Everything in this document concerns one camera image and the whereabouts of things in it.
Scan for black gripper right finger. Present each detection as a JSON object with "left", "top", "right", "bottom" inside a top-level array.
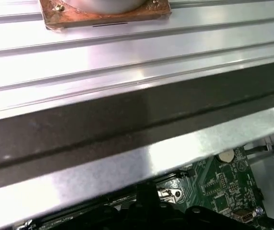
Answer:
[{"left": 149, "top": 182, "right": 245, "bottom": 230}]

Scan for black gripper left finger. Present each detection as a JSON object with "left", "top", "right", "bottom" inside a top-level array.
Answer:
[{"left": 59, "top": 182, "right": 151, "bottom": 230}]

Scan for CPU socket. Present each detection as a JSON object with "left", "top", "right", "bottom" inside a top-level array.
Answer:
[{"left": 155, "top": 186, "right": 184, "bottom": 206}]

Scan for green Dell motherboard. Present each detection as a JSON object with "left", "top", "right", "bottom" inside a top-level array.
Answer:
[{"left": 14, "top": 143, "right": 274, "bottom": 230}]

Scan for black RAM stick white label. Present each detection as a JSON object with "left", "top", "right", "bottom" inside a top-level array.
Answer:
[{"left": 14, "top": 167, "right": 195, "bottom": 230}]

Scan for round coin cell battery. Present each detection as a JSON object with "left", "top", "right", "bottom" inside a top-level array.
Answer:
[{"left": 217, "top": 149, "right": 235, "bottom": 164}]

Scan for silver metal drive cage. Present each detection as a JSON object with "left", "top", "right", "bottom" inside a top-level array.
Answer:
[{"left": 245, "top": 129, "right": 274, "bottom": 217}]

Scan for black open PC case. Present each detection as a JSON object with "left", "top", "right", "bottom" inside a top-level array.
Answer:
[{"left": 0, "top": 76, "right": 274, "bottom": 230}]

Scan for thin black wire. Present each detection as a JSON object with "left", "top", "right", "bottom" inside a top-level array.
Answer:
[{"left": 244, "top": 145, "right": 274, "bottom": 156}]

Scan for square brown base plate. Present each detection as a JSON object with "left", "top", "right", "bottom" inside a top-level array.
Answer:
[{"left": 39, "top": 0, "right": 172, "bottom": 32}]

